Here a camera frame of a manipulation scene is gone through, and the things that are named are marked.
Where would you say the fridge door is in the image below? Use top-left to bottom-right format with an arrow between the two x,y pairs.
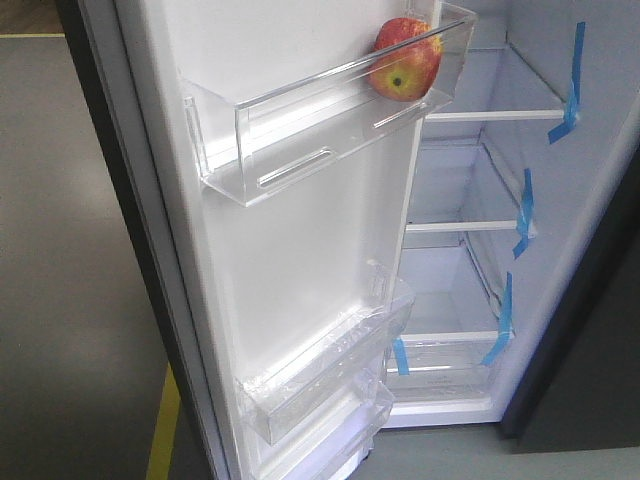
52,0 -> 481,480

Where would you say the blue tape strip left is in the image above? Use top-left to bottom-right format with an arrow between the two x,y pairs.
393,337 -> 410,376

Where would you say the red yellow apple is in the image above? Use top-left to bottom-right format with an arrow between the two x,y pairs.
368,17 -> 442,102

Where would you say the white middle fridge shelf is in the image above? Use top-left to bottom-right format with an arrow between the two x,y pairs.
405,220 -> 517,233

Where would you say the blue tape strip middle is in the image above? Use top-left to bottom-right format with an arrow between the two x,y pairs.
512,168 -> 534,259

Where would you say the clear crisper drawer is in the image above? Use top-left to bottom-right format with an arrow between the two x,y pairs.
385,331 -> 513,402

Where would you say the white fridge shelf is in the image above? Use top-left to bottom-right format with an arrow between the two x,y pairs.
425,109 -> 565,123
405,220 -> 517,233

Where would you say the blue tape strip upper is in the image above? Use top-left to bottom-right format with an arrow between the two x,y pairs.
547,21 -> 586,144

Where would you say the clear upper door bin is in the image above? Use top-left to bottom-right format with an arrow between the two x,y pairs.
182,1 -> 478,206

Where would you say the clear door bin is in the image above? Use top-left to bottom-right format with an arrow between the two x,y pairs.
251,380 -> 393,479
238,292 -> 415,445
182,1 -> 478,206

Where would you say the clear middle door bin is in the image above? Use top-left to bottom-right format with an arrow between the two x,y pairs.
238,292 -> 415,445

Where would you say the clear lower door bin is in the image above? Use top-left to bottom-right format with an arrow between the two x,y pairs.
251,380 -> 393,479

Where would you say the white upper fridge shelf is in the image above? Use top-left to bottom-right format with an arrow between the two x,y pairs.
425,109 -> 565,123

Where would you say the blue tape strip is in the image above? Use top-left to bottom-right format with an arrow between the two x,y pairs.
512,168 -> 534,259
481,272 -> 513,367
547,21 -> 586,144
393,337 -> 410,376

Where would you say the blue tape strip lower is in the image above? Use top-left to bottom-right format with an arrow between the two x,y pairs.
481,272 -> 513,367

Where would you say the dark grey fridge body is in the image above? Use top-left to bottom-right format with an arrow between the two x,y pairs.
387,1 -> 639,452

